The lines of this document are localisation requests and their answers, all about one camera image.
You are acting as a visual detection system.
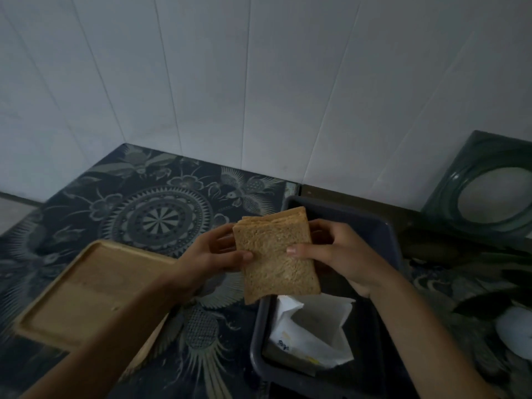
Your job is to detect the dark green round plastic container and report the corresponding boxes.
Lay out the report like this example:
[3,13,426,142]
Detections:
[420,130,532,246]

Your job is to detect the dark leaf patterned cloth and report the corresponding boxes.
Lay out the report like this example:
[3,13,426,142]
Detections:
[397,226,532,399]

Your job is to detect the white paper bag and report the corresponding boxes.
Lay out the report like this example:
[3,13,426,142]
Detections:
[268,293,356,369]

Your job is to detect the dark plastic tray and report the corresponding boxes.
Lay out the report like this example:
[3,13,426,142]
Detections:
[250,195,418,399]

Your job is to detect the rectangular wooden tray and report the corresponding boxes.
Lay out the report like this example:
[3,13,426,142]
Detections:
[12,239,177,380]

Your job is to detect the white round object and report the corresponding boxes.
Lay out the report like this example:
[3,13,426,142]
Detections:
[495,306,532,362]

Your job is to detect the person's right hand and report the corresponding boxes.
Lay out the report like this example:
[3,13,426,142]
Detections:
[286,219,402,299]

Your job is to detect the dark floral patterned tablecloth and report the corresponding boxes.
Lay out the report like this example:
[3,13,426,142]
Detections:
[0,143,301,399]

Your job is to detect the person's left forearm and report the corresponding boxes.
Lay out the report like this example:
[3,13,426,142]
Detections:
[20,273,197,399]

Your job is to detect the person's left hand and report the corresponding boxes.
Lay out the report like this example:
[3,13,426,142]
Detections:
[170,223,254,305]

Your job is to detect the stack of brown bread slices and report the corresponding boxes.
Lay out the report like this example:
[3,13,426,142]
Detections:
[232,206,321,305]

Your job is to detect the person's right forearm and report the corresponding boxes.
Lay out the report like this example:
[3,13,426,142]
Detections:
[369,273,497,399]

